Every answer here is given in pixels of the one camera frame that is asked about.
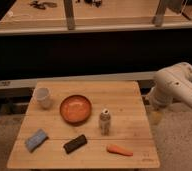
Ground small white bottle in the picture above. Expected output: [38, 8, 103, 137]
[99, 109, 111, 135]

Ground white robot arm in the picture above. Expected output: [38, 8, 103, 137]
[149, 62, 192, 110]

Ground wooden folding table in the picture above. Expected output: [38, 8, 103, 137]
[7, 81, 160, 169]

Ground white paper cup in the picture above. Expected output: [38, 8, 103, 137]
[33, 87, 51, 109]

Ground black rectangular block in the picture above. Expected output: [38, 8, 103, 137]
[63, 135, 87, 154]

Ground orange toy carrot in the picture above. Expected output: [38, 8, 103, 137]
[106, 144, 133, 156]

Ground blue sponge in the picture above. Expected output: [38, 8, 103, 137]
[25, 129, 48, 152]

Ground wooden workbench in background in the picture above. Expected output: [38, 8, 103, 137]
[0, 0, 192, 36]

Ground grey metal post left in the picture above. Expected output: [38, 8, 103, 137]
[63, 0, 75, 30]

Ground grey metal post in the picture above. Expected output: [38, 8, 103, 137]
[63, 0, 75, 30]
[152, 0, 169, 27]

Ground grey metal post right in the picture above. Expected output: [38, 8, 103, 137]
[152, 0, 169, 27]

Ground black cables on bench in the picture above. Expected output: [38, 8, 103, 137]
[29, 0, 58, 11]

